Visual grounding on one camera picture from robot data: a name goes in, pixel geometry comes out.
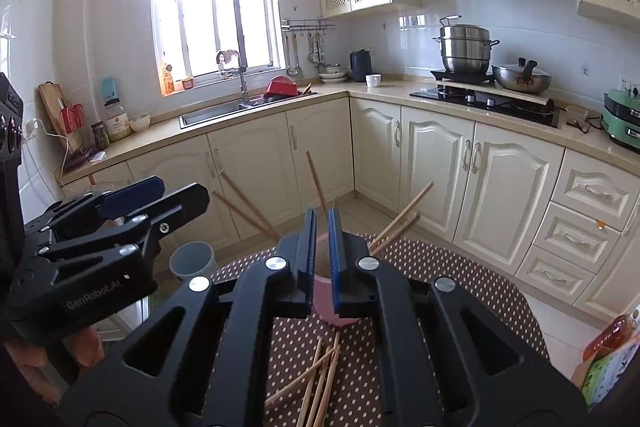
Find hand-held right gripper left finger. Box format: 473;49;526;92
60;207;318;427

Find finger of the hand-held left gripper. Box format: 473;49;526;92
22;176;167;253
39;183;210;268

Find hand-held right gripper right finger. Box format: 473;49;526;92
327;207;588;427

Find pink cup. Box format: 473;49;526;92
311;231;373;327

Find long wooden chopstick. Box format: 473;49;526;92
306;151;329;217
368;181;435;252
370;213;421;258

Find bunch of wooden chopsticks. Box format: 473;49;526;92
264;331;342;427

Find person's left hand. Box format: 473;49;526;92
4;326;103;390

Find grey plastic bin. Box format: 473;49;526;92
169;241;217;282

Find purple packet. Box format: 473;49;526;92
64;148;108;171

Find large glass jar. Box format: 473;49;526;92
103;98;132;142

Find red hanging holder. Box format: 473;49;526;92
59;103;86;135

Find steel kitchen sink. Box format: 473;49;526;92
179;92;318;128

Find wooden cutting board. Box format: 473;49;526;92
37;82;83;152

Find steel kitchen faucet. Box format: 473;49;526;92
216;49;251;105

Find red bowl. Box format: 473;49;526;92
263;77;299;100

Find hanging steel ladle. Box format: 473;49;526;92
285;32;303;78

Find stacked white dishes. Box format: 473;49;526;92
318;64;350;84

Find black electric kettle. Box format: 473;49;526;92
348;49;373;82

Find kitchen window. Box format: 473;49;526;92
150;0;286;82

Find hanging steel spatula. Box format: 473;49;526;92
306;32;328;72

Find black glass gas cooktop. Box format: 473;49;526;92
409;83;561;128

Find steel steamer pot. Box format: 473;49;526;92
432;14;501;75

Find steel wok with lid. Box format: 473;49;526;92
491;57;553;92

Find orange cooking oil bottle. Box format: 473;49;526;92
582;313;640;364

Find clear plastic container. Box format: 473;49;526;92
565;104;591;128

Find printed paper bag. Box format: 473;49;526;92
580;347;632;408

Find green electric cooker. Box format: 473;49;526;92
602;87;640;150

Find white charger cable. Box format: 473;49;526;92
30;122;71;188

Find steel wall utensil rack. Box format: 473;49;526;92
281;18;336;32

